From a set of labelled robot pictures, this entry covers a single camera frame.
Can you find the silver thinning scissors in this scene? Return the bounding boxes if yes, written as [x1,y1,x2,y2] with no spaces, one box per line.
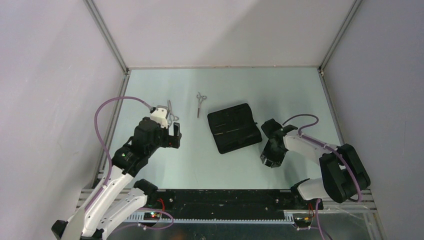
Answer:
[167,99,180,127]

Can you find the black zippered tool case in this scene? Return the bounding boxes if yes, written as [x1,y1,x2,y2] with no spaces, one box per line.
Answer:
[207,103,263,155]

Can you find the black handled comb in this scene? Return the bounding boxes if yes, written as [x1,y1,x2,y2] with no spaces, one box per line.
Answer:
[212,125,257,136]

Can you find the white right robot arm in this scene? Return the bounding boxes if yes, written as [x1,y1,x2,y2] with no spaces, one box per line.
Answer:
[260,118,371,209]

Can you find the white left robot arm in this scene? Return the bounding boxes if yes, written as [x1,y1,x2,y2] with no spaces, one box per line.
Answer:
[51,117,182,240]

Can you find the silver hair scissors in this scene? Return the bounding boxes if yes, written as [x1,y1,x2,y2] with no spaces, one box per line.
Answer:
[196,91,208,118]

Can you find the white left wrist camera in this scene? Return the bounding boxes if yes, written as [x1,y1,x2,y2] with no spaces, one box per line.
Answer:
[150,105,170,129]

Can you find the aluminium frame rail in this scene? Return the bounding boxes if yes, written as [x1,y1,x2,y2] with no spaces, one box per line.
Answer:
[89,69,131,189]

